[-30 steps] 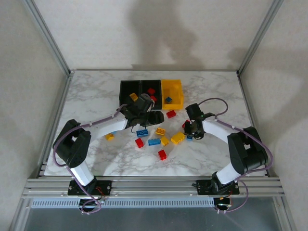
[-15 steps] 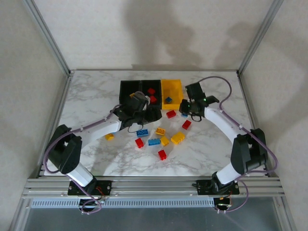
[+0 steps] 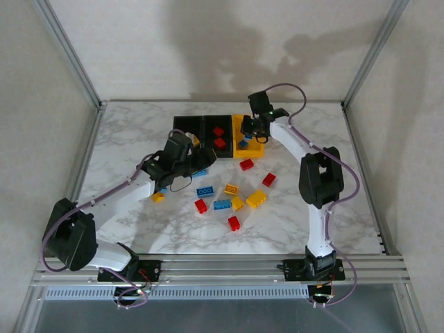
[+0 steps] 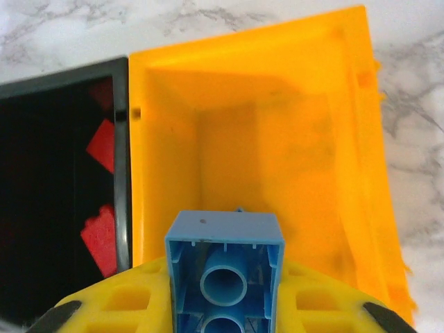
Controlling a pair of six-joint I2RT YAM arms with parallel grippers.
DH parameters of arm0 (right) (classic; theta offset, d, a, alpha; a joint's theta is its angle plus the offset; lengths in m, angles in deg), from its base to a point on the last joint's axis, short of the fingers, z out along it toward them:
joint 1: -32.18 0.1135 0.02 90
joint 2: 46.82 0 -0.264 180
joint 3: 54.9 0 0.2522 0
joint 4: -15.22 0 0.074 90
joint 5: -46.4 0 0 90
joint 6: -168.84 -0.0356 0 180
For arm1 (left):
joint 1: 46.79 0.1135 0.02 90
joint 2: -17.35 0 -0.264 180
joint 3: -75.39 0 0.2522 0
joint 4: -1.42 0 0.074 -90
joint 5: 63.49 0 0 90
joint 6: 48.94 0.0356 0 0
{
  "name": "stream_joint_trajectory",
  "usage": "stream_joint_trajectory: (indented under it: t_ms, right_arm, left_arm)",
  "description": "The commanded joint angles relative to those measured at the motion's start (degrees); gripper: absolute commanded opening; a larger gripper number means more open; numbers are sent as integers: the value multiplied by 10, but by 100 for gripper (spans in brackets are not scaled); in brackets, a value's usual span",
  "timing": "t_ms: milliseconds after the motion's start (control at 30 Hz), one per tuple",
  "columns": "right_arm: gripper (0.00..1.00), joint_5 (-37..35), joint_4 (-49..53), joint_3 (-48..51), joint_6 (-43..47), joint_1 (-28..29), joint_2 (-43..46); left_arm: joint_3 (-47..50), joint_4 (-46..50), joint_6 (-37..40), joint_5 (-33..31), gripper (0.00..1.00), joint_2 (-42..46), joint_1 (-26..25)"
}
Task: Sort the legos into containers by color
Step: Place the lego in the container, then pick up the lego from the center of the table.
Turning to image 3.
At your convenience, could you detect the aluminium lower frame post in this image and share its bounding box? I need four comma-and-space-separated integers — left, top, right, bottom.
13, 284, 48, 333
395, 284, 429, 333

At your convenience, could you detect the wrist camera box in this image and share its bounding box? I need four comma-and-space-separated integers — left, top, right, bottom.
247, 90, 274, 117
162, 133, 195, 162

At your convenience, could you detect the aluminium side frame rail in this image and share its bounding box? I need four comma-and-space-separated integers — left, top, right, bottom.
341, 102, 391, 257
53, 103, 107, 259

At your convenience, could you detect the small circuit board with wires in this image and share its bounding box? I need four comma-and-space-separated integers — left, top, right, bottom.
310, 284, 336, 301
117, 286, 153, 300

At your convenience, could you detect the large yellow lego brick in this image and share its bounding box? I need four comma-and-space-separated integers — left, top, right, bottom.
246, 189, 268, 209

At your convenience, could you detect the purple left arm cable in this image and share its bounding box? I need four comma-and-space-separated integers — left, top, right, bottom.
40, 128, 195, 310

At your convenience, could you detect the grey slotted cable duct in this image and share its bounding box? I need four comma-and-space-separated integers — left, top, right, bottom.
44, 286, 310, 301

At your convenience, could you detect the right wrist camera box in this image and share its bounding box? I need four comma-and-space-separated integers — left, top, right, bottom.
247, 90, 274, 117

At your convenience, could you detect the wide aluminium mounting rail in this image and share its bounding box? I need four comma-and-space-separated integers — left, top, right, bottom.
30, 255, 413, 287

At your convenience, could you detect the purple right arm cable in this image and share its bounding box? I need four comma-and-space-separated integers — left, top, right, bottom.
265, 82, 361, 309

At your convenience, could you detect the aluminium upright frame post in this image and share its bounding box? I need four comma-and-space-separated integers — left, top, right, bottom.
33, 0, 107, 109
341, 0, 411, 108

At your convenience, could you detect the black plastic bin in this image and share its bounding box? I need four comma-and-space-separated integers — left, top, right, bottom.
172, 115, 205, 160
201, 114, 234, 159

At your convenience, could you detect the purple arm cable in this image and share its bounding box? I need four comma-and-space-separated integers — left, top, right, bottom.
40, 128, 195, 310
265, 82, 361, 309

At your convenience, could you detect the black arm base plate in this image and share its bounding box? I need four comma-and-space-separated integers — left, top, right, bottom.
282, 258, 347, 281
97, 259, 162, 282

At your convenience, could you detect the yellow plastic bin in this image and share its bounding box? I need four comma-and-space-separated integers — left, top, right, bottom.
231, 113, 266, 159

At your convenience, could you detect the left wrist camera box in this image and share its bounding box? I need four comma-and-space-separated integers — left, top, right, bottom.
162, 133, 195, 162

